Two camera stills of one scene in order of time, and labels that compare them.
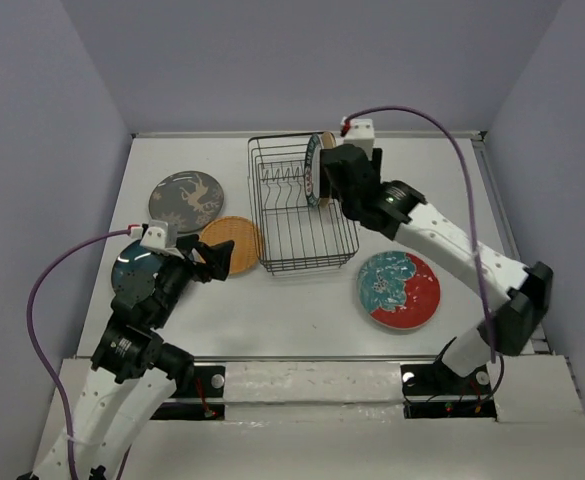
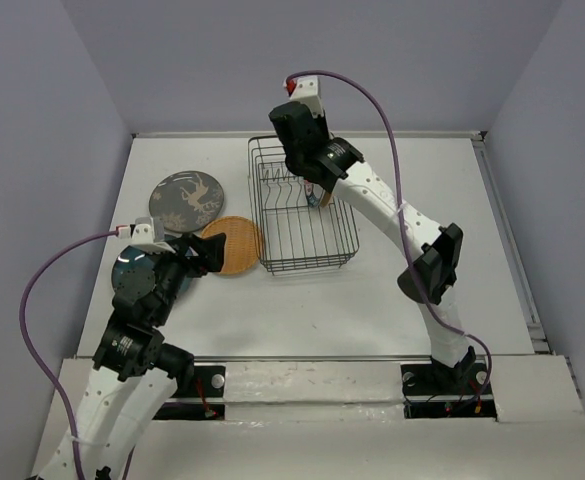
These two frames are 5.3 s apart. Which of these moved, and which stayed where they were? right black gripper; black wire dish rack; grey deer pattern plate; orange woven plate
Moved: right black gripper
Stayed: orange woven plate; black wire dish rack; grey deer pattern plate
